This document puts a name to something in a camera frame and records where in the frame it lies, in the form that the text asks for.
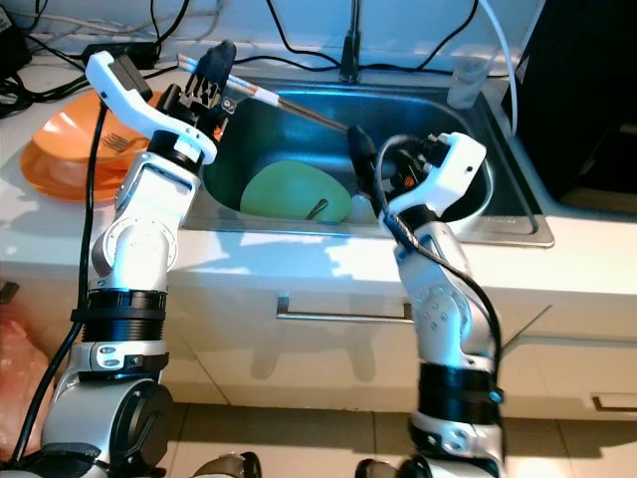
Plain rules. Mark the white kitchen cabinet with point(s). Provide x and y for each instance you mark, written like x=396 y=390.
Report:
x=309 y=368

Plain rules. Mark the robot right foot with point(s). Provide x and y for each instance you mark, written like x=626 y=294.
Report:
x=381 y=469

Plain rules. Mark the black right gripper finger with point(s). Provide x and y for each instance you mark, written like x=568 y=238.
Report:
x=363 y=159

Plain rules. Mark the bulky black power brick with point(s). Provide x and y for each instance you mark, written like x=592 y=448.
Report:
x=12 y=45

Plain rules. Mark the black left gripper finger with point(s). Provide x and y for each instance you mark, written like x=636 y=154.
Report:
x=220 y=62

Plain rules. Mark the orange bowl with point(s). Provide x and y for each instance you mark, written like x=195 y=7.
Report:
x=75 y=124

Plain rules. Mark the green plate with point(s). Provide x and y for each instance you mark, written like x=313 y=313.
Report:
x=284 y=191

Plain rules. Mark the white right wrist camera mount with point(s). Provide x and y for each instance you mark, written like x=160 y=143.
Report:
x=463 y=164

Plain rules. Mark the orange plate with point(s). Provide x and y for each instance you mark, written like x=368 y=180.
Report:
x=60 y=184

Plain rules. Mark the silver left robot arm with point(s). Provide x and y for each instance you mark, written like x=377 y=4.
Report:
x=149 y=229

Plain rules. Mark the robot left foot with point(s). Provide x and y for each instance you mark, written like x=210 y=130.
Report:
x=227 y=467

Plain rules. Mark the large black appliance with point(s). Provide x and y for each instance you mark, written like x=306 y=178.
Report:
x=577 y=90

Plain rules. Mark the red plastic bag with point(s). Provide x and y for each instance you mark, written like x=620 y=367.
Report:
x=25 y=388

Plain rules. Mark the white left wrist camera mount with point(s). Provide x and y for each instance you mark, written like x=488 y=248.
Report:
x=149 y=118

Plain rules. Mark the white bowl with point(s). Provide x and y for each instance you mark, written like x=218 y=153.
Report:
x=361 y=207

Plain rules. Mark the clear glass cup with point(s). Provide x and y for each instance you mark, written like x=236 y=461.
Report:
x=466 y=85

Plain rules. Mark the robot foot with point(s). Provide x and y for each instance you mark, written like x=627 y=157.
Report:
x=381 y=469
x=227 y=467

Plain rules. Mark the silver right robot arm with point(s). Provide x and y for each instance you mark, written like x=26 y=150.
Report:
x=448 y=319

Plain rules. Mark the slim black power adapter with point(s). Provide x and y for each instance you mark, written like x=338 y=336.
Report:
x=119 y=54

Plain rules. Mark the metal faucet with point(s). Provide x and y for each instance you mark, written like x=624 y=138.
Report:
x=351 y=50

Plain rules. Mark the stainless steel sink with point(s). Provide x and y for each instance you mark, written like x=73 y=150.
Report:
x=289 y=139

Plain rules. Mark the dark metal spoon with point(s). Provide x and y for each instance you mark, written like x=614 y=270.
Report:
x=318 y=207

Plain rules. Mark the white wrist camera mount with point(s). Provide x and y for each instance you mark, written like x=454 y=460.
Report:
x=149 y=118
x=463 y=164

